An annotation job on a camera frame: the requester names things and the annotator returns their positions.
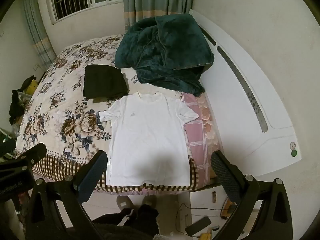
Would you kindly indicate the dark clothes pile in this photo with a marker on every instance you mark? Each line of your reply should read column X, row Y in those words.
column 15, row 105

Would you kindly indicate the white bed headboard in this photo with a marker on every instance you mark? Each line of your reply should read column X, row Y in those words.
column 237, row 117

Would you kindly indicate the dark green plush blanket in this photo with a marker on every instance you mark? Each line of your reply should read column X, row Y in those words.
column 162, row 47

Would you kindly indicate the yellow floor item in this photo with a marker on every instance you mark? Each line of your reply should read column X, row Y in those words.
column 228, row 209

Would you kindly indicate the person's dark trousers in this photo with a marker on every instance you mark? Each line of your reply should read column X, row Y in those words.
column 125, row 225

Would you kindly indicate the narrow grey-green curtain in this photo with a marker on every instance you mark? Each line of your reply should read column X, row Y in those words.
column 37, row 30

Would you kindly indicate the floral bed blanket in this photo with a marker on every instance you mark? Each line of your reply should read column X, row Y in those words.
column 62, row 100

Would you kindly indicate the white t-shirt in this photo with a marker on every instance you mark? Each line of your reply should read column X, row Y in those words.
column 147, row 135

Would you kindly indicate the yellow box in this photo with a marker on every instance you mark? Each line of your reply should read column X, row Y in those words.
column 31, row 87

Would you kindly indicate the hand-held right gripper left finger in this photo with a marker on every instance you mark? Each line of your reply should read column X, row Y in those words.
column 91, row 180

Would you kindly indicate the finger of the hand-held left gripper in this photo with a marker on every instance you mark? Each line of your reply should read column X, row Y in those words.
column 30, row 156
column 7, row 146

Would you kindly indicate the black folded clothes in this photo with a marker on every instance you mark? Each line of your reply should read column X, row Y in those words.
column 105, row 82

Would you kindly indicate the grey slipper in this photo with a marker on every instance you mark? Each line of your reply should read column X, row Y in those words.
column 125, row 201

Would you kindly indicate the black flat device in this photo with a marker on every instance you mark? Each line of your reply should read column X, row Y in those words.
column 197, row 226

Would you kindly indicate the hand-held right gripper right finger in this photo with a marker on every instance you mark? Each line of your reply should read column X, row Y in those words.
column 225, row 177

